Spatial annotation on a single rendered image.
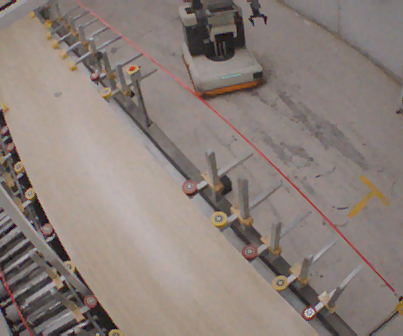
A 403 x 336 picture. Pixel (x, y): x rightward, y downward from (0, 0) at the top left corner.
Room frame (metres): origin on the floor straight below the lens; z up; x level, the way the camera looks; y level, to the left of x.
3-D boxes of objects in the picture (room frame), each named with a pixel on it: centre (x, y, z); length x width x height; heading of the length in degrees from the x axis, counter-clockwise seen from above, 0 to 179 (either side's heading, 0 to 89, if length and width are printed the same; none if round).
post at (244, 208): (1.18, -0.17, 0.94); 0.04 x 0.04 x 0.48; 27
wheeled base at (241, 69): (3.17, -0.37, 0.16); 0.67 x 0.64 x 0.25; 5
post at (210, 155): (1.40, -0.06, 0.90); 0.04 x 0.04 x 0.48; 27
